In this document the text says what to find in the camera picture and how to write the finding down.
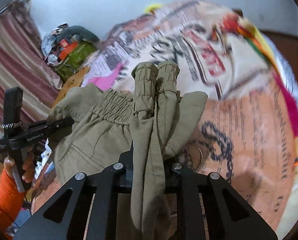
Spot newspaper print bedspread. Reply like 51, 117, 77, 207
31, 0, 298, 235

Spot colourful fleece blanket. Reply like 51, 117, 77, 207
221, 12, 298, 239

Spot yellow foam tube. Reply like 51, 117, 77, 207
144, 3, 163, 15

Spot striped red curtain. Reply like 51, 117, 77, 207
0, 0, 63, 137

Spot grey plush pillow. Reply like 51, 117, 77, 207
57, 25, 99, 43

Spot orange box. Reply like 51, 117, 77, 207
59, 38, 78, 60

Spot green patterned bag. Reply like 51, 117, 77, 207
53, 41, 97, 82

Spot left hand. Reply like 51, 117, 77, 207
3, 152, 35, 183

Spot pink folded pants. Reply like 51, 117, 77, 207
87, 63, 123, 91

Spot orange sleeve forearm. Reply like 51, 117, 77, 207
0, 169, 25, 239

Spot olive green pants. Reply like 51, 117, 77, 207
48, 61, 208, 239

